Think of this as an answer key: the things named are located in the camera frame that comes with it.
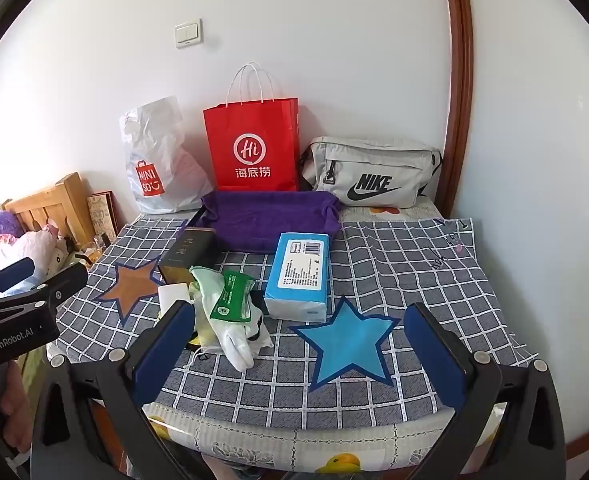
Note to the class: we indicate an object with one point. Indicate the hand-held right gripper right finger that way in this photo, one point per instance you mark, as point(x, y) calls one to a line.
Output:
point(434, 355)

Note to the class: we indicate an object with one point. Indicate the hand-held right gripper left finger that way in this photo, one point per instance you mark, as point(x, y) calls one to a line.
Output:
point(167, 345)

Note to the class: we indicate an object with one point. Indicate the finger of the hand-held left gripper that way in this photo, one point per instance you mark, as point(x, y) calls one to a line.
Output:
point(62, 285)
point(9, 277)

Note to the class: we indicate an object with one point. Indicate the white rectangular block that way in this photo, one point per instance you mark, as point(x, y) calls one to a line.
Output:
point(173, 296)

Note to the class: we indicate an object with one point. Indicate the green wet wipe pack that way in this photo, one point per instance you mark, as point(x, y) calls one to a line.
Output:
point(232, 297)

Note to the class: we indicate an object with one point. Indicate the purple towel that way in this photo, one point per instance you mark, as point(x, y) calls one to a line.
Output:
point(274, 220)

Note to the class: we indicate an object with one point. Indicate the person's left hand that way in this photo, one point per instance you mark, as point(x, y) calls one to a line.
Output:
point(17, 400)

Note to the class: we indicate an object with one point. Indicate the small glass jar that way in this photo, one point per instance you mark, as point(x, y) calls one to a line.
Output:
point(97, 251)

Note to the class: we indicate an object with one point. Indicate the purple plush toy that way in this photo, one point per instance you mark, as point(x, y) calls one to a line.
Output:
point(5, 224)

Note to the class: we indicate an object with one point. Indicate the framed picture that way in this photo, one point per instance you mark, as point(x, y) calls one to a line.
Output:
point(102, 215)

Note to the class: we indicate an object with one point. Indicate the wooden headboard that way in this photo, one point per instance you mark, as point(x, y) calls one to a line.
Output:
point(49, 205)

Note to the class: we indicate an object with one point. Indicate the grey checked blanket with stars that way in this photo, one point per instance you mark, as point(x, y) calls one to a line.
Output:
point(424, 270)

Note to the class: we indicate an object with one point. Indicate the dark tin box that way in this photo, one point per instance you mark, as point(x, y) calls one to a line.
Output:
point(187, 255)

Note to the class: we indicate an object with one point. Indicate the blue tissue pack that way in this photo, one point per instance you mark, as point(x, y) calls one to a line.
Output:
point(294, 280)

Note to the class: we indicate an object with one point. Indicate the white plastic shopping bag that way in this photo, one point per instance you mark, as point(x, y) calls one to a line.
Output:
point(149, 145)

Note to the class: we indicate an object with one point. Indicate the grey waist bag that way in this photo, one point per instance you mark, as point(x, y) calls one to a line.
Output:
point(374, 170)

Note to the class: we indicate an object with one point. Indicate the red paper shopping bag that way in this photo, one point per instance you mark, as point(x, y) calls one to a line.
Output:
point(254, 135)

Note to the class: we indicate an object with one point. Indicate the brown wooden door frame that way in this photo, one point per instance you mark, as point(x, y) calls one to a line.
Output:
point(459, 85)

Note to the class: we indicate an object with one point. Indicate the white wall light switch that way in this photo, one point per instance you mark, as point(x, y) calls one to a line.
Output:
point(189, 34)

